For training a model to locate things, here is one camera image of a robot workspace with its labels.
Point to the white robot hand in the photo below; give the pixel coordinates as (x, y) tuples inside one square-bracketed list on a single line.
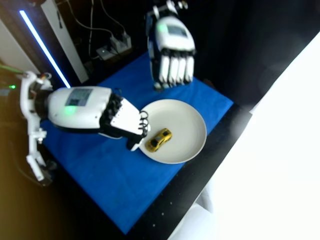
[(75, 112), (172, 40)]

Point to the yellow toy car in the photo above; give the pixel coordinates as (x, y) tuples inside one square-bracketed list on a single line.
[(158, 140)]

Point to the grey power strip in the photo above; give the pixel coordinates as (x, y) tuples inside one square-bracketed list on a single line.
[(121, 42)]

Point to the small grey power box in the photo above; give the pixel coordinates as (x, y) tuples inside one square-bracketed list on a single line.
[(105, 52)]

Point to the blue table cloth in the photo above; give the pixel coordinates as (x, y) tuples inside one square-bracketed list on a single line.
[(107, 175)]

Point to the white upright panel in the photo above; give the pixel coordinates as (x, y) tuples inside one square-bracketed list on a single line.
[(66, 42)]

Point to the glowing white light strip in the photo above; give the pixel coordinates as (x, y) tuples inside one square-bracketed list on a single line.
[(42, 47)]

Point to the white round plate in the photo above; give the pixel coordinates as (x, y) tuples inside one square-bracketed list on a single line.
[(185, 117)]

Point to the white fabric sheet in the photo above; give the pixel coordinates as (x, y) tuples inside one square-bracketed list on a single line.
[(270, 162)]

